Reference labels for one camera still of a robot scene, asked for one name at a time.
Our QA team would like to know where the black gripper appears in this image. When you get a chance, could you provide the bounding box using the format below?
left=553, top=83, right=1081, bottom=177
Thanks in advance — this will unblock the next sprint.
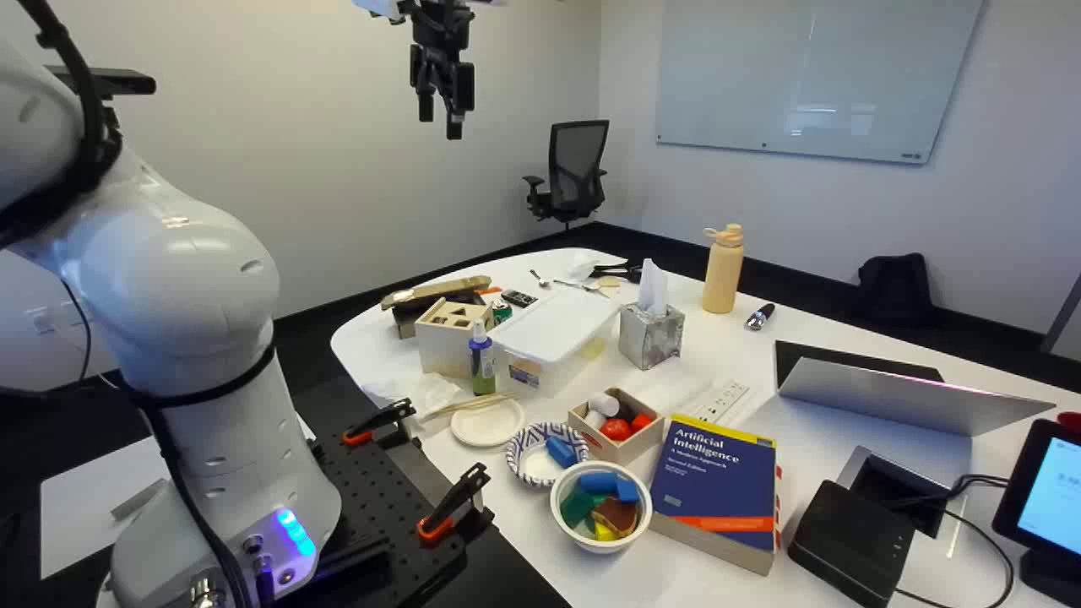
left=405, top=6, right=478, bottom=146

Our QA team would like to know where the plain white plate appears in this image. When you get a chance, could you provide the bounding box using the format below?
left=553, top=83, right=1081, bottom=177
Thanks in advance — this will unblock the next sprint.
left=444, top=396, right=528, bottom=452

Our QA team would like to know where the blue block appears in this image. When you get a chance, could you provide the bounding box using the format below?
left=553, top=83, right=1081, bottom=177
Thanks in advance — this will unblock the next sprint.
left=545, top=433, right=580, bottom=468
left=578, top=468, right=643, bottom=505

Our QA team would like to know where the green block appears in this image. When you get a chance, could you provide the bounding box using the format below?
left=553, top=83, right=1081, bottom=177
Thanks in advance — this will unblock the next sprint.
left=556, top=485, right=602, bottom=530

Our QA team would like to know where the black mesh office chair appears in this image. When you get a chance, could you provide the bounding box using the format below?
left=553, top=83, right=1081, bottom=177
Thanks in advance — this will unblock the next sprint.
left=520, top=118, right=610, bottom=237

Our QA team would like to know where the wooden brush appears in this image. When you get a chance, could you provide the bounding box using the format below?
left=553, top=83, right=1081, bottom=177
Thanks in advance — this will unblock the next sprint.
left=378, top=274, right=496, bottom=313

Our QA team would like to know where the wooden shape sorter box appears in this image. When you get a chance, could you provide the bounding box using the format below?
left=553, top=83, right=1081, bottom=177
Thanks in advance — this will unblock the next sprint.
left=411, top=293, right=498, bottom=381

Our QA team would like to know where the white lidded plastic container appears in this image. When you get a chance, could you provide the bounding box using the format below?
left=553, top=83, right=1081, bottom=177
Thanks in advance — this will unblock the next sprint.
left=488, top=283, right=626, bottom=401

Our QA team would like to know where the blue spray bottle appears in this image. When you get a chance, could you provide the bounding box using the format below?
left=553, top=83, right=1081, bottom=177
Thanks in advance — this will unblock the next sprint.
left=462, top=328, right=504, bottom=399

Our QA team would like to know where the grey tissue box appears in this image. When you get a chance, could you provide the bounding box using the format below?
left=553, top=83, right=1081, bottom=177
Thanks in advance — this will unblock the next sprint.
left=613, top=256, right=689, bottom=373

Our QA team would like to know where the black orange clamp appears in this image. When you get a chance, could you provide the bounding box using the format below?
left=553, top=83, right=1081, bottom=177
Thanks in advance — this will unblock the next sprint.
left=411, top=458, right=496, bottom=547
left=337, top=396, right=417, bottom=452

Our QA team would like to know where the beige water bottle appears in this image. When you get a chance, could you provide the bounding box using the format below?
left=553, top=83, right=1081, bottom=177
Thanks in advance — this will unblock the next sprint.
left=700, top=219, right=751, bottom=316

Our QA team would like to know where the white bowl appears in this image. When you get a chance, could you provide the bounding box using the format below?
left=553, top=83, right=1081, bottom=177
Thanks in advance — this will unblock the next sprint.
left=547, top=456, right=654, bottom=556
left=498, top=418, right=592, bottom=490

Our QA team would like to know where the small wooden tray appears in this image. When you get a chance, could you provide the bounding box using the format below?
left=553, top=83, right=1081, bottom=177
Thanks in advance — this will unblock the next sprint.
left=564, top=385, right=664, bottom=466

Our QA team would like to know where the small black tool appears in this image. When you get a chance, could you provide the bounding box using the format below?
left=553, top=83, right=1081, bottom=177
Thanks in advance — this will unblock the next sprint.
left=741, top=298, right=779, bottom=333

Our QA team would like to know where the black perforated base board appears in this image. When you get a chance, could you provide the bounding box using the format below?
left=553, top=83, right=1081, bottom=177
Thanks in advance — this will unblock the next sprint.
left=282, top=373, right=568, bottom=608

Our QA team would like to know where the white remote control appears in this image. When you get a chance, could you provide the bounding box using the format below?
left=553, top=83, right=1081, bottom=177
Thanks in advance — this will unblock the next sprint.
left=693, top=377, right=753, bottom=427

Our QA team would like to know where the blue hardcover book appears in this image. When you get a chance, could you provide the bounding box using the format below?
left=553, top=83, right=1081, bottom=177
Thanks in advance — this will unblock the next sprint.
left=648, top=412, right=782, bottom=578

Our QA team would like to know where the black bag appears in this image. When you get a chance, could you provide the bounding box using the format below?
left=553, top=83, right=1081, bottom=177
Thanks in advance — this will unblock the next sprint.
left=853, top=248, right=935, bottom=329

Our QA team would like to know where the white paper sheet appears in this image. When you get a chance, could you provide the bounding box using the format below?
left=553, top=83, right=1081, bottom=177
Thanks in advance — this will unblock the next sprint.
left=37, top=434, right=175, bottom=585

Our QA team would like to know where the silver laptop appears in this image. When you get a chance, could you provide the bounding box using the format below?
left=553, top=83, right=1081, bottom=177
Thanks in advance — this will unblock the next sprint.
left=774, top=336, right=1057, bottom=440

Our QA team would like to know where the black box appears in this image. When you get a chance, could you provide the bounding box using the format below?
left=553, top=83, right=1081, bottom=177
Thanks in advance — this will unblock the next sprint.
left=782, top=480, right=917, bottom=608

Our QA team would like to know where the black tablet screen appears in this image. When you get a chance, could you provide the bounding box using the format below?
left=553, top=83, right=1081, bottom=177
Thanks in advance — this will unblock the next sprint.
left=988, top=415, right=1081, bottom=604

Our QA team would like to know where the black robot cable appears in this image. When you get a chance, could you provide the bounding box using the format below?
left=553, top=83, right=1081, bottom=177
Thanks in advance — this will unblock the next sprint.
left=0, top=0, right=127, bottom=246

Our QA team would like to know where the wall whiteboard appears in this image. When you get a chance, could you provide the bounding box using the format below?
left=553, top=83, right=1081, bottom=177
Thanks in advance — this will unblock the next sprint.
left=654, top=0, right=988, bottom=167

